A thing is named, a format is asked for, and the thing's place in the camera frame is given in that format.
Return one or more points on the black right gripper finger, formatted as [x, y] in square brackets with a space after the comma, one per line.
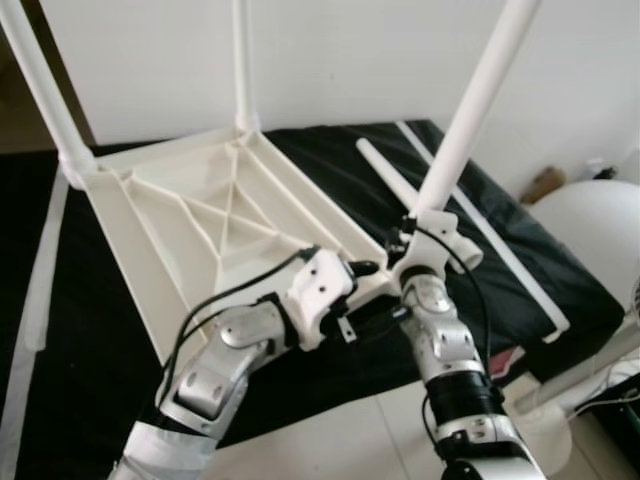
[404, 224]

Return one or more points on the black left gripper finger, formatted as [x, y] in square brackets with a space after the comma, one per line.
[365, 268]

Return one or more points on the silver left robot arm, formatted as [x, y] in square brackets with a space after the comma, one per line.
[215, 375]

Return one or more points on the white tape strip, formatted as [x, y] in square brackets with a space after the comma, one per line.
[35, 290]
[520, 275]

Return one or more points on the small brown lumpy object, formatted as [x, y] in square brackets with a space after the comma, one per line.
[545, 184]

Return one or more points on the red patterned cloth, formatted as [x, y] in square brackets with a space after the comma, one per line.
[506, 363]

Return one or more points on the white standing fan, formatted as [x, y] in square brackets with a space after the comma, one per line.
[600, 230]

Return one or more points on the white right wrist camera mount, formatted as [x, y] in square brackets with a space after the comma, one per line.
[432, 250]

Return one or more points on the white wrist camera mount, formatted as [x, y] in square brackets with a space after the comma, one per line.
[432, 250]
[322, 290]

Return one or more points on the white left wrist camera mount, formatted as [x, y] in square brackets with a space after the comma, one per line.
[322, 290]

